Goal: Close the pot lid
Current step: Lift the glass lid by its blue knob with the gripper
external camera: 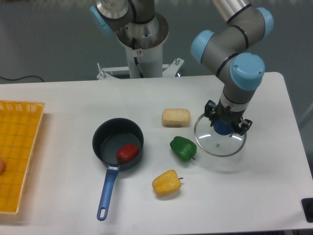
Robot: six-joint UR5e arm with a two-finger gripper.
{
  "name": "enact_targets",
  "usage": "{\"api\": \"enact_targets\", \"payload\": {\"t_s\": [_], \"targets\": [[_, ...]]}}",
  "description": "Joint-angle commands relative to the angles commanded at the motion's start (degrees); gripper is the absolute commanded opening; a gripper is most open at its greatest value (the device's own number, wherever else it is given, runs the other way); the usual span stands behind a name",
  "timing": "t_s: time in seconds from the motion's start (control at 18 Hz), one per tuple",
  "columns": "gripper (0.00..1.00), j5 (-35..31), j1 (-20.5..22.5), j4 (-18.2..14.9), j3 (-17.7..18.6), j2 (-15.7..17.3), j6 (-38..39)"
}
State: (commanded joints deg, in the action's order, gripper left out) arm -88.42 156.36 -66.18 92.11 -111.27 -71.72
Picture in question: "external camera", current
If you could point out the dark pot blue handle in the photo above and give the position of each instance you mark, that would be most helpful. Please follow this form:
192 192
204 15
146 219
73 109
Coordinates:
107 140

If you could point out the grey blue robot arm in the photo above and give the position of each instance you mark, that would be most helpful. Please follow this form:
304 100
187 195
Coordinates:
225 54

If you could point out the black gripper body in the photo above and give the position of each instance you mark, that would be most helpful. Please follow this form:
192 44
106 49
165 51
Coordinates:
227 118

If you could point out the beige bread loaf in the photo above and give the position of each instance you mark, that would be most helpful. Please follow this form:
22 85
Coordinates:
175 117

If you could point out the red bell pepper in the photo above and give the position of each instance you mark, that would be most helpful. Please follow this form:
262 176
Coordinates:
127 153

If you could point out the glass pot lid blue knob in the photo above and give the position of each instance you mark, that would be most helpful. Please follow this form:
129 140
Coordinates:
217 138

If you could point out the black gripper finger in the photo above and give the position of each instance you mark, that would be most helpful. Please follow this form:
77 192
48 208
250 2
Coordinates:
209 111
243 126

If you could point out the black table edge device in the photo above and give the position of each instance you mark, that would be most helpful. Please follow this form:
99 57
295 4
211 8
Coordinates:
307 204

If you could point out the yellow woven basket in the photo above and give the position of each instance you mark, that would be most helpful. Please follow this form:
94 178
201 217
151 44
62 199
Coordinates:
19 125

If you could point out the yellow bell pepper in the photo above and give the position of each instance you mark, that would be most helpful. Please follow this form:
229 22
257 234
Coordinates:
166 183

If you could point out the orange fruit in basket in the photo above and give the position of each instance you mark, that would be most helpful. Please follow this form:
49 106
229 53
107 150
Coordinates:
2 165

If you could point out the green bell pepper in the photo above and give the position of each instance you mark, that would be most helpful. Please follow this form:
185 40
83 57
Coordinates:
184 148

